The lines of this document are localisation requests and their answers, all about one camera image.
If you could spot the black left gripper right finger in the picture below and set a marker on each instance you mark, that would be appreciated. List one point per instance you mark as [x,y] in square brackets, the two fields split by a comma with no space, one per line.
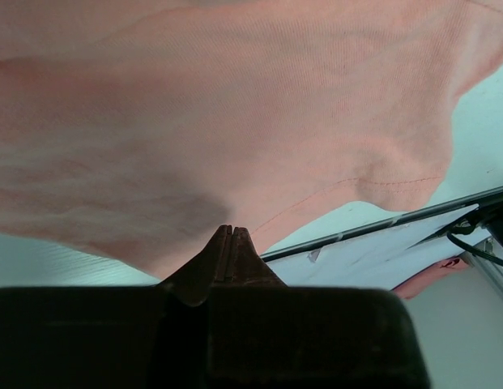
[246,266]

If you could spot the salmon orange t-shirt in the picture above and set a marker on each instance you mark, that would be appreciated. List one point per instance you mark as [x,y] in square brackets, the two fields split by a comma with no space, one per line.
[133,129]

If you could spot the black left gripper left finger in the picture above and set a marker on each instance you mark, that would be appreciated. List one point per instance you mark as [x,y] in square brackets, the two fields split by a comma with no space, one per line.
[192,282]

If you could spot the folded light pink t-shirt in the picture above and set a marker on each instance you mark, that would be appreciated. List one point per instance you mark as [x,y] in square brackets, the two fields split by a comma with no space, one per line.
[416,284]

